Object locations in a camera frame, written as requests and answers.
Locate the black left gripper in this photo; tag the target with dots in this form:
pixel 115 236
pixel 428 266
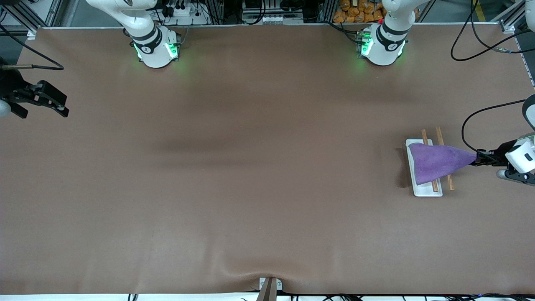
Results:
pixel 498 154

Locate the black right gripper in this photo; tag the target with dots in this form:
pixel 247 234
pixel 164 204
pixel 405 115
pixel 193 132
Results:
pixel 11 85

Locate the purple towel with grey trim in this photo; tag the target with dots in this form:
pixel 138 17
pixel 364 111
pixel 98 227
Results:
pixel 439 163

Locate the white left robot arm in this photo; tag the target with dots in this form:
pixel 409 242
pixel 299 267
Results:
pixel 386 42

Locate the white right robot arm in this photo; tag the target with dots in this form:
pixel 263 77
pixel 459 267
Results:
pixel 154 46

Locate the white rack with wooden rods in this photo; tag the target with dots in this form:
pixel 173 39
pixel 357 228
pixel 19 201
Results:
pixel 426 190

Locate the white power strip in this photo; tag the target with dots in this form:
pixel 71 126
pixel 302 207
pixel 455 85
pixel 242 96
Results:
pixel 184 11

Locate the brown table mat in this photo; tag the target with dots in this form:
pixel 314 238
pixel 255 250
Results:
pixel 250 167

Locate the small white terminal strip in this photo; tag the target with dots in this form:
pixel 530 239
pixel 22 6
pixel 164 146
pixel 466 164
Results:
pixel 273 19

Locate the aluminium frame profile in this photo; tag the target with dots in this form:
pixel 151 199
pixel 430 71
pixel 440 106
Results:
pixel 508 27
pixel 23 19

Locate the aluminium camera post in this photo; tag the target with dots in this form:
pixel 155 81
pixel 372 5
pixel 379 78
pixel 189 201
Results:
pixel 267 292

